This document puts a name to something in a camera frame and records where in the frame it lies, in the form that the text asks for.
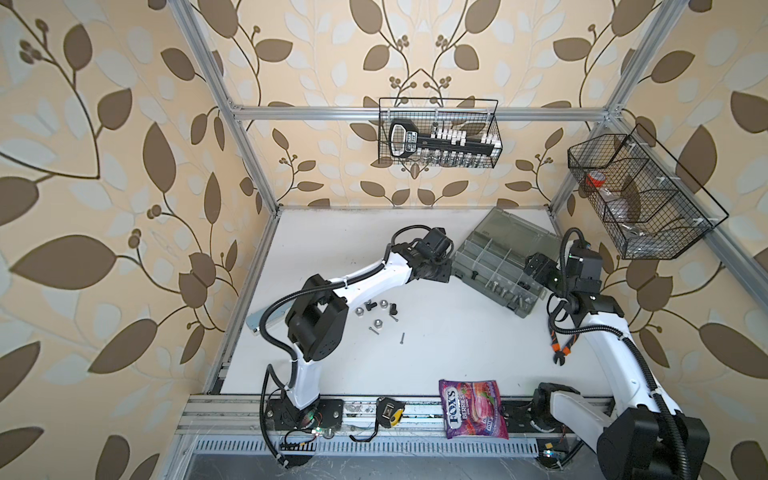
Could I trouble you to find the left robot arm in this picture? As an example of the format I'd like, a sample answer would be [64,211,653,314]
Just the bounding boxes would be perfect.
[254,224,454,430]

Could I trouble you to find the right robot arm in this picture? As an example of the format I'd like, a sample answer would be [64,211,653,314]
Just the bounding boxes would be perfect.
[524,238,710,479]

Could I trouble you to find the grey plastic organizer box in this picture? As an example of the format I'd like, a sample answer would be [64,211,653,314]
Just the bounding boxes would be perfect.
[452,207,560,318]

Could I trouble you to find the orange black pliers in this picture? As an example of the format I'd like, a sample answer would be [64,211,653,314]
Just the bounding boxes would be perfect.
[548,313,580,366]

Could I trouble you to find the purple Fox's candy bag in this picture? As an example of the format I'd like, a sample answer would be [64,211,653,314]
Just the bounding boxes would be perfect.
[438,379,509,440]

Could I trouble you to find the yellow black tape measure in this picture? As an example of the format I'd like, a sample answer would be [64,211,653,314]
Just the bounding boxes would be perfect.
[349,397,406,443]

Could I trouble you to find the light blue flat case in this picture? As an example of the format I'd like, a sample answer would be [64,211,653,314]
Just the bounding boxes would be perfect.
[245,309,287,334]

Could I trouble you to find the right wire basket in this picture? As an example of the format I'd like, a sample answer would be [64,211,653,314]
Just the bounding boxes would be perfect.
[567,123,729,260]

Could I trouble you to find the wire basket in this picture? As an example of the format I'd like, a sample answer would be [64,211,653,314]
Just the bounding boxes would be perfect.
[378,96,503,169]
[567,123,729,260]

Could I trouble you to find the socket set on black rail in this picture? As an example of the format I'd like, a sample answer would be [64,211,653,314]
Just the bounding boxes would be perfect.
[383,119,503,168]

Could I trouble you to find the back wire basket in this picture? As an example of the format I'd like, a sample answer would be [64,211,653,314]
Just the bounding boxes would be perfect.
[378,96,503,169]

